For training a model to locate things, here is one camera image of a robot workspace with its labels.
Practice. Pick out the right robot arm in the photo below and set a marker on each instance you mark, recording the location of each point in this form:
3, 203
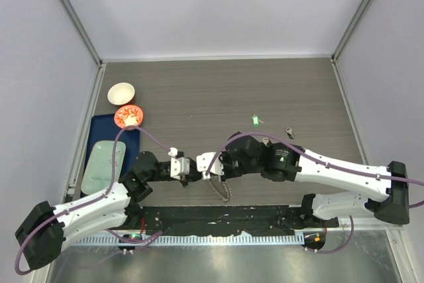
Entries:
380, 191

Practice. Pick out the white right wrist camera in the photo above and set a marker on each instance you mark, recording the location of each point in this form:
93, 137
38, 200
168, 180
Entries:
209, 165

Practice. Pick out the light green rectangular plate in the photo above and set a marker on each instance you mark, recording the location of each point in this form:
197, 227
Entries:
97, 174

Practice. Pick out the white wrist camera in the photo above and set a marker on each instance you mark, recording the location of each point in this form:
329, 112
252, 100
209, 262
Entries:
209, 165
179, 167

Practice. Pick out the white bowl red outside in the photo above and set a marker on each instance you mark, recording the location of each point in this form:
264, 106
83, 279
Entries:
121, 94

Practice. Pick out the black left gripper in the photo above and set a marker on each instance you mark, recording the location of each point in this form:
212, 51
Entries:
193, 175

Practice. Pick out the black tagged key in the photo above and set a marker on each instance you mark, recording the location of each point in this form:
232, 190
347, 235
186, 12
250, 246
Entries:
265, 140
290, 132

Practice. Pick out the orange floral patterned bowl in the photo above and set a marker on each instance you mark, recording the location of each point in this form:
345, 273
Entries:
128, 115

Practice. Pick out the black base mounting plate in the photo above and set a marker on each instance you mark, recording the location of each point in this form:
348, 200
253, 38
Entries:
223, 221

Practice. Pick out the green key tag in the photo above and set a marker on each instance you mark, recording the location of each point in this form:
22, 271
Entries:
256, 121

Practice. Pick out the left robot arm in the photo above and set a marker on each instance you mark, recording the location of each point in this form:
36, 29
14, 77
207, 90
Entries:
49, 230

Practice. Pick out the metal disc with keyrings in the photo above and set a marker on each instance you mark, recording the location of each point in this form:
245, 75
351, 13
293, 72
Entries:
222, 189

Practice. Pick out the dark blue tray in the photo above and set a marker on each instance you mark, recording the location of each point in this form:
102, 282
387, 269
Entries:
103, 128

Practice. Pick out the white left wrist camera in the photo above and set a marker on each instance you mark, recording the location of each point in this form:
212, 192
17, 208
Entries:
179, 167

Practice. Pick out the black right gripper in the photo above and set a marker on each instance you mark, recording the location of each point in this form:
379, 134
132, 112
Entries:
227, 173

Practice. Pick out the white slotted cable duct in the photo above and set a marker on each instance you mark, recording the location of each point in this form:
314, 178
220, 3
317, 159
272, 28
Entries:
106, 239

